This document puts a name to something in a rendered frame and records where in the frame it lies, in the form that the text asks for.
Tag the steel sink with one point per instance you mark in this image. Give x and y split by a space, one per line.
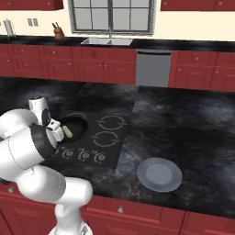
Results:
105 41

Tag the grey dishwasher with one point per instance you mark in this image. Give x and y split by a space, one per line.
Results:
153 69

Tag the pale yellow butter stick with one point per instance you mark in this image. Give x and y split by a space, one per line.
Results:
68 132

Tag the grey framed window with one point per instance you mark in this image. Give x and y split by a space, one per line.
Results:
111 15

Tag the red cupboard door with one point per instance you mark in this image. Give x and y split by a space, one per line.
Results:
131 228
24 217

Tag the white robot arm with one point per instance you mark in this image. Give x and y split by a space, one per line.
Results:
27 156

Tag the black hob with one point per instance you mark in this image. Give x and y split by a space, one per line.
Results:
105 143

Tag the grey-blue plate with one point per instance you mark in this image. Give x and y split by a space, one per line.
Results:
159 174

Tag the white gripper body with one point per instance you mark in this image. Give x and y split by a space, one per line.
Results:
58 134

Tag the silver drawer knob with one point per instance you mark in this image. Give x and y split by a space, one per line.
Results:
120 209
11 189

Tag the red wall cupboard run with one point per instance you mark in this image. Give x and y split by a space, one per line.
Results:
30 4
199 4

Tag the black frying pan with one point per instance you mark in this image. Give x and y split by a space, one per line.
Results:
78 127

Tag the grey hob knob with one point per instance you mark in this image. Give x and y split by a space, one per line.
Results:
99 158
57 151
67 153
83 155

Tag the grey wall socket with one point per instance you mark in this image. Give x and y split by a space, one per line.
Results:
29 22
35 22

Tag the red base cupboard run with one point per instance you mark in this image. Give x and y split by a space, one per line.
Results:
76 64
202 70

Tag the steel tap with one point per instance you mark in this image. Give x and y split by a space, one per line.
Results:
109 32

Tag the wooden knife block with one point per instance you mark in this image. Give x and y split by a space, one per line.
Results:
59 32

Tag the red drawer front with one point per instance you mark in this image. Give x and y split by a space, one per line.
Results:
211 225
137 211
6 187

